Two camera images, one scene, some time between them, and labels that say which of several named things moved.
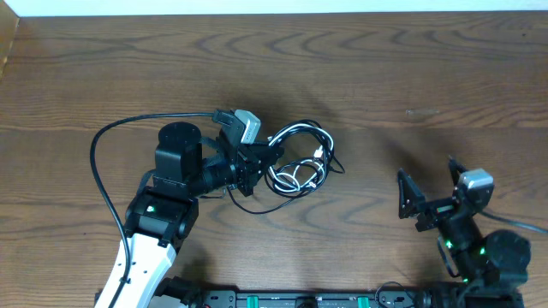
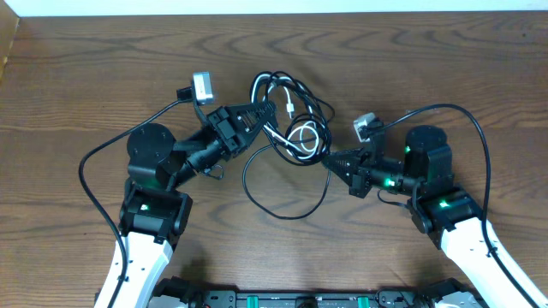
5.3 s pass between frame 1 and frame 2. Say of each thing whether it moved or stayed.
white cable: moved
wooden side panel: stayed
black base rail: stayed
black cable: moved
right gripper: moved
